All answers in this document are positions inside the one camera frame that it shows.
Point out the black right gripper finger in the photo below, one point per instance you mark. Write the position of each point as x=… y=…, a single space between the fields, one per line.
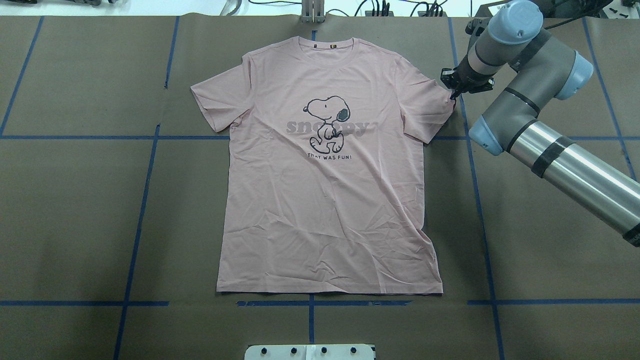
x=455 y=93

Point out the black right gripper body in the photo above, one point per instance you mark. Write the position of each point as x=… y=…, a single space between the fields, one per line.
x=465 y=79

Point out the pink Snoopy t-shirt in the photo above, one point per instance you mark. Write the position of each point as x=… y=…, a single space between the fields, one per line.
x=326 y=185

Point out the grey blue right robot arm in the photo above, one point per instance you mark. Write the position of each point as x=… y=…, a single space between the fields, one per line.
x=546 y=69

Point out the aluminium frame post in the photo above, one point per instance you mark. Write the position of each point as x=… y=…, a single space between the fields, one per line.
x=313 y=11

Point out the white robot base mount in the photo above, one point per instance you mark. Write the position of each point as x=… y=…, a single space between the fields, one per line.
x=356 y=351

